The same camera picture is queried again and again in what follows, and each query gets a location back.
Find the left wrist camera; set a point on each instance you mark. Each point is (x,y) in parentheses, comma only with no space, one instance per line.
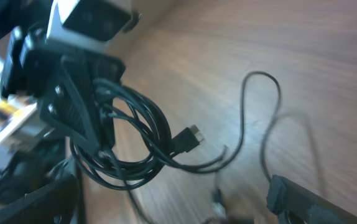
(90,24)

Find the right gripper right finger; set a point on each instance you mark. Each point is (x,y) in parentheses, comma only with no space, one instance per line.
(292,203)

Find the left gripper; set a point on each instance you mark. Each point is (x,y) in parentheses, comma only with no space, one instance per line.
(63,78)

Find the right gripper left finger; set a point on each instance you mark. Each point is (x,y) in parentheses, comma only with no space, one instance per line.
(55,200)

